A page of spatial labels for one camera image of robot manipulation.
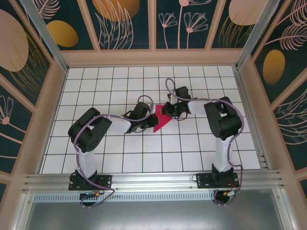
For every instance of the small circuit board with connectors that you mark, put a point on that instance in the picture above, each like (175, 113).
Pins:
(231, 192)
(92, 194)

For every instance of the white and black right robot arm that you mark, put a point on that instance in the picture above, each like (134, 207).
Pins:
(223, 119)

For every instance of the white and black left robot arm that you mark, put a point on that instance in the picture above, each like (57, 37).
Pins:
(88, 134)

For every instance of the aluminium side rail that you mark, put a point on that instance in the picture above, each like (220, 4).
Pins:
(251, 134)

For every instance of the aluminium mounting rail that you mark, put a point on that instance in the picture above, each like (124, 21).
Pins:
(153, 180)

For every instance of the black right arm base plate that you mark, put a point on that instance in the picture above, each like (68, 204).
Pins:
(204, 180)

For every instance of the grey metal sheet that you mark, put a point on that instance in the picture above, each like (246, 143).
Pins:
(153, 215)

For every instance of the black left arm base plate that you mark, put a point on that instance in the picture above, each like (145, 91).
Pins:
(105, 182)

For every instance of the aluminium corner post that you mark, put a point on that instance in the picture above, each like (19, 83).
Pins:
(48, 40)
(254, 33)

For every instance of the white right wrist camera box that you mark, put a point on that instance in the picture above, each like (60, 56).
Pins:
(172, 98)

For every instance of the magenta cloth square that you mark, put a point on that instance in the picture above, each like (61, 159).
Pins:
(161, 123)

